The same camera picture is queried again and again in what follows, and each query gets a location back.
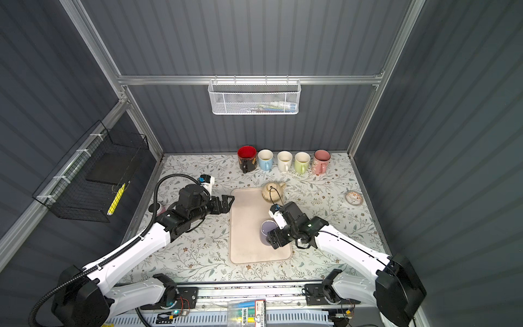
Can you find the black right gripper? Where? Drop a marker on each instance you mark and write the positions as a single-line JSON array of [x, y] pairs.
[[276, 237]]

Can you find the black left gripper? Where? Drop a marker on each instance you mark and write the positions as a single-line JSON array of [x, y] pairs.
[[214, 204]]

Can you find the purple ceramic mug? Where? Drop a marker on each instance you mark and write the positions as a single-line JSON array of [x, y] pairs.
[[266, 227]]

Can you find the light green mug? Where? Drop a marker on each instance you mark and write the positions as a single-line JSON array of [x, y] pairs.
[[302, 162]]

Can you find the white ceramic mug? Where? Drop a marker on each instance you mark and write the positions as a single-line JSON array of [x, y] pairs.
[[284, 159]]

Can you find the pink ceramic mug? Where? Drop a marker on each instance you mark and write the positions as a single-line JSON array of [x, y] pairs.
[[321, 161]]

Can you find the black floral mug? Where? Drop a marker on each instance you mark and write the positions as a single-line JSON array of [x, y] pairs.
[[247, 159]]

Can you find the light blue mug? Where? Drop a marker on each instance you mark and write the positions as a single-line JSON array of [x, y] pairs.
[[265, 159]]

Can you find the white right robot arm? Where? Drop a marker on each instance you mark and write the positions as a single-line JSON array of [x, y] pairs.
[[390, 283]]

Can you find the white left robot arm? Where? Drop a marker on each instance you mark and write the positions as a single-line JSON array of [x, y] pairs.
[[90, 296]]

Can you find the small black round disc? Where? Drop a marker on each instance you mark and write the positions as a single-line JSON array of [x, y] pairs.
[[153, 207]]

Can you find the beige plastic tray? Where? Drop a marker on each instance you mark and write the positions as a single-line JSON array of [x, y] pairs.
[[247, 243]]

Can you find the clear tape roll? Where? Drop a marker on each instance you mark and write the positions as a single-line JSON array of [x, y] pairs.
[[354, 198]]

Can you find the yellow marker pen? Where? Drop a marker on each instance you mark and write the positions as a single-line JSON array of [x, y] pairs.
[[112, 208]]

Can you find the clear box of markers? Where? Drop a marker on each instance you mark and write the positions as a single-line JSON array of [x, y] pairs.
[[247, 313]]

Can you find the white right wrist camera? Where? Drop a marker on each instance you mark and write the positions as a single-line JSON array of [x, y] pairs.
[[277, 216]]

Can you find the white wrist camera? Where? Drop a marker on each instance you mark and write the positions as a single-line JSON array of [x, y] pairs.
[[277, 216], [207, 181]]

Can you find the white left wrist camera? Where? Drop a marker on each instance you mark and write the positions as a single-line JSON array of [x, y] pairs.
[[207, 181]]

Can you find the black wire basket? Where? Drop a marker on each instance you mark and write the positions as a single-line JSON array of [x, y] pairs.
[[85, 187]]

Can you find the white wire basket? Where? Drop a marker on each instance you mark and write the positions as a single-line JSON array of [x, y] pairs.
[[255, 96]]

